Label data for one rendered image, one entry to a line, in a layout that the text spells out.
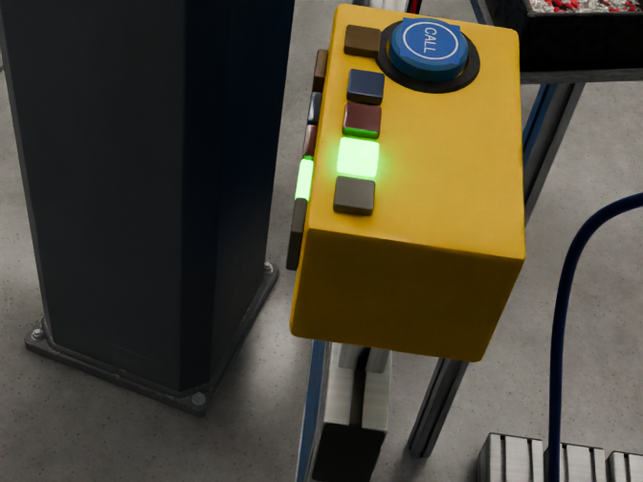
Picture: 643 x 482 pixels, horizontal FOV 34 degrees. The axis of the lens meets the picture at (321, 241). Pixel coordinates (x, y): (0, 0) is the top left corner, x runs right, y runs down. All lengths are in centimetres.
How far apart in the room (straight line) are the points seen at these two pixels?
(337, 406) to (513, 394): 109
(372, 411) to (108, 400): 102
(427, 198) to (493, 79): 9
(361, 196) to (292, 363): 123
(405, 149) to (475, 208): 5
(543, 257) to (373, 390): 126
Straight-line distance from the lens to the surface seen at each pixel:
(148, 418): 163
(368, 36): 55
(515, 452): 159
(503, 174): 50
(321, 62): 56
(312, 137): 52
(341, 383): 67
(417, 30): 55
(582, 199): 203
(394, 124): 51
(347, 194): 47
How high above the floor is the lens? 143
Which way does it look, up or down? 51 degrees down
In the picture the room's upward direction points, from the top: 10 degrees clockwise
